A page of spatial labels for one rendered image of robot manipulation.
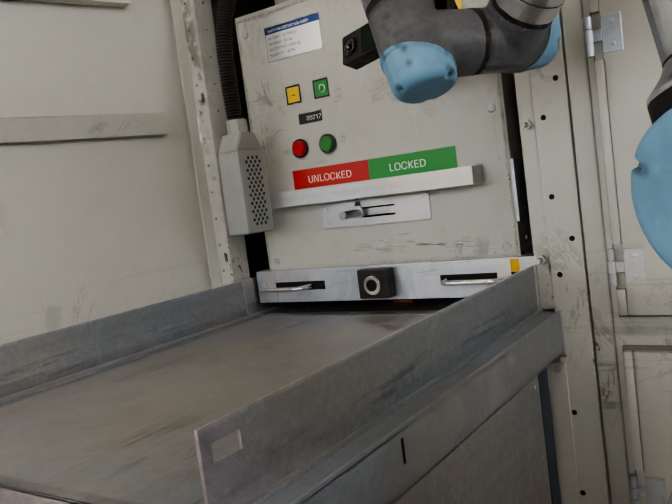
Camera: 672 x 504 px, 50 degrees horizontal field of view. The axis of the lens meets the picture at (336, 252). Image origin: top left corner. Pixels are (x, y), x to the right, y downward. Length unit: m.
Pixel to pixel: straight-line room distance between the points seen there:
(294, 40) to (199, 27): 0.20
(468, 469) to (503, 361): 0.13
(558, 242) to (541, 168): 0.11
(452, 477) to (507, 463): 0.15
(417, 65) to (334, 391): 0.36
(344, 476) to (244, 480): 0.08
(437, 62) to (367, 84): 0.44
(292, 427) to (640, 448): 0.62
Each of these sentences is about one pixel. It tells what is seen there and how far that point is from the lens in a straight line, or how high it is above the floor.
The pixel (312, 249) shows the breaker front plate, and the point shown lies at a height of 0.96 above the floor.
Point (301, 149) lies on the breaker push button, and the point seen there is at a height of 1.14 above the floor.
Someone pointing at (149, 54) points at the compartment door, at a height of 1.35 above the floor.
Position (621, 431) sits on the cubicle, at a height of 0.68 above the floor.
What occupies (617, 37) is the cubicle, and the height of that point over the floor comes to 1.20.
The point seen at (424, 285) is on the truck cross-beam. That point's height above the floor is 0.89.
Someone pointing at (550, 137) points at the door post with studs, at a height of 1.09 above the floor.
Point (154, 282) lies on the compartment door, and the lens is 1.35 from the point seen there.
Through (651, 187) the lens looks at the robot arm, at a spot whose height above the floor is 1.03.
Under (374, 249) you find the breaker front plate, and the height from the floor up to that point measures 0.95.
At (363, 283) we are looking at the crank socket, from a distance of 1.20.
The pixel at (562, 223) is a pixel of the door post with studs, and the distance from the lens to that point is 1.04.
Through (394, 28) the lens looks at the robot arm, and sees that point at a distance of 0.80.
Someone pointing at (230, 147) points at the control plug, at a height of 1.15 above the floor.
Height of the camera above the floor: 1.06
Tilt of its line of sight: 5 degrees down
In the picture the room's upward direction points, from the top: 8 degrees counter-clockwise
